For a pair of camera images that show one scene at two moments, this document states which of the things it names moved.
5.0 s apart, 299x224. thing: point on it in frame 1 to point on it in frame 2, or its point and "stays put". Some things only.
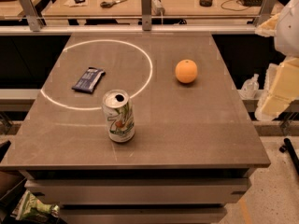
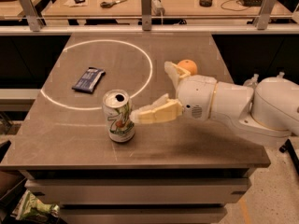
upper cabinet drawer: x=136 y=191 stays put
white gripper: x=288 y=28 to x=195 y=96
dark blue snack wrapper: x=88 y=80 stays put
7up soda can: x=119 y=111 stays put
